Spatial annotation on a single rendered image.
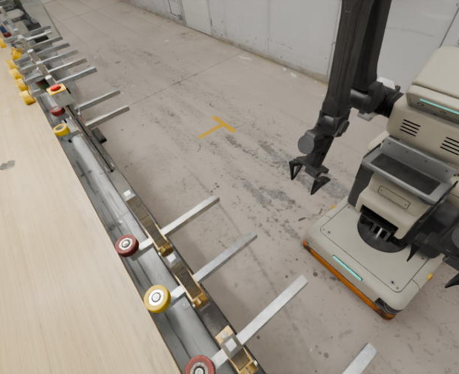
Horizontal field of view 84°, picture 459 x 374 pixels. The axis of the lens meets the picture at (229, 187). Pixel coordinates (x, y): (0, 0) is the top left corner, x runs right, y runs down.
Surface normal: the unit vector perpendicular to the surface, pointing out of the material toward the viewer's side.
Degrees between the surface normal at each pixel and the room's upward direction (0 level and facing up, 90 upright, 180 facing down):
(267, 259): 0
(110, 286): 0
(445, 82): 42
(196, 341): 0
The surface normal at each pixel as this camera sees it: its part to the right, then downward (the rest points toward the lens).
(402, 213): -0.22, -0.55
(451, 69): -0.62, -0.11
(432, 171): -0.78, 0.53
